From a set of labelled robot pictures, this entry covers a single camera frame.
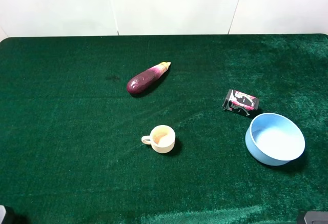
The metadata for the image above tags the purple eggplant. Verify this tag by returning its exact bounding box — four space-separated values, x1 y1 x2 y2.
127 62 171 94

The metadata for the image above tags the light blue bowl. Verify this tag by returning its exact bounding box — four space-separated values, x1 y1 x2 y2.
245 113 305 166

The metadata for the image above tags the black device bottom right corner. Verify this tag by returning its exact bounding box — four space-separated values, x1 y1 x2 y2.
297 211 328 224

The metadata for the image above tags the black pink patterned box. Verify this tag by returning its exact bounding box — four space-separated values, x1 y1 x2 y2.
222 89 259 117

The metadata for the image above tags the green velvet tablecloth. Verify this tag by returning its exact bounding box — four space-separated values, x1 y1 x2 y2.
1 34 327 223

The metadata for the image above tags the dark device bottom left corner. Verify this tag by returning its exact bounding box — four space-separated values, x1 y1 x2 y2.
0 205 15 224

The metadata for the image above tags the cream plastic cup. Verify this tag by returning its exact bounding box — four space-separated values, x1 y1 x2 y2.
141 125 176 154

